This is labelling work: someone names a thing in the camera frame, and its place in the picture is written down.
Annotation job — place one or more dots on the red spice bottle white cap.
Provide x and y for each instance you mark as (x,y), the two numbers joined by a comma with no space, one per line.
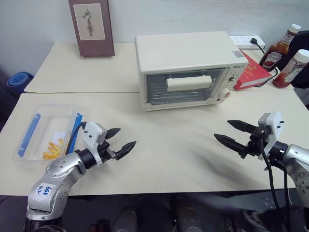
(288,72)

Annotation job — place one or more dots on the black power plug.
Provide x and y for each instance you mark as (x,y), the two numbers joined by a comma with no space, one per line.
(254,41)

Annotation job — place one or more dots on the white power strip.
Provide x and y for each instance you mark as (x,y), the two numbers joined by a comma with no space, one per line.
(241,41)

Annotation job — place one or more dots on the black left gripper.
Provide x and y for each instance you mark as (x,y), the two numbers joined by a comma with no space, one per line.
(105,151)

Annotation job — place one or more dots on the yellow french fries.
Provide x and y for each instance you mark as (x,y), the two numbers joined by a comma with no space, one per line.
(54,151)

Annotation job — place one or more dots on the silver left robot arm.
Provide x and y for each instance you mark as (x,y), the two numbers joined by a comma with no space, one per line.
(60,169)

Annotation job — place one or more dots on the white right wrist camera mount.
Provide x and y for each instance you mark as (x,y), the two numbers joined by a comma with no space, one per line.
(274,128)

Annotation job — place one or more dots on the black fabric object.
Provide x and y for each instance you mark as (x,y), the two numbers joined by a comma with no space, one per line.
(301,41)

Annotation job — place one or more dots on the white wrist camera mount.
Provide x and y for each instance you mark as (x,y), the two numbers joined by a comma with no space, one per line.
(90,131)
(274,128)

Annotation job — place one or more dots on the blue rolled mat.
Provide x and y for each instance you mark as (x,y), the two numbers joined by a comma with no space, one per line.
(20,78)

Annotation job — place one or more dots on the cream toaster oven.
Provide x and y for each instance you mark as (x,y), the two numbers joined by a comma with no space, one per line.
(183,50)

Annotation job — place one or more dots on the ketchup bottle with white cap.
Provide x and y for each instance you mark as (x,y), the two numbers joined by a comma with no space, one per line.
(274,56)

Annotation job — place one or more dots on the red book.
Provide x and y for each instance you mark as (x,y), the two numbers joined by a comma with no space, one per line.
(251,72)

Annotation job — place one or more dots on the white knob with red mark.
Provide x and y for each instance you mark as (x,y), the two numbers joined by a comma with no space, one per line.
(226,93)

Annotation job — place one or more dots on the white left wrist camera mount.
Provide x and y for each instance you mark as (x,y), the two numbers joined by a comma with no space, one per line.
(90,131)

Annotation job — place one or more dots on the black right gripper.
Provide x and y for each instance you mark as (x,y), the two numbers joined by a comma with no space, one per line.
(258,142)

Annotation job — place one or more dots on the clear plastic container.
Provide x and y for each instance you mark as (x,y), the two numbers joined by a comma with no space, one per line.
(43,125)

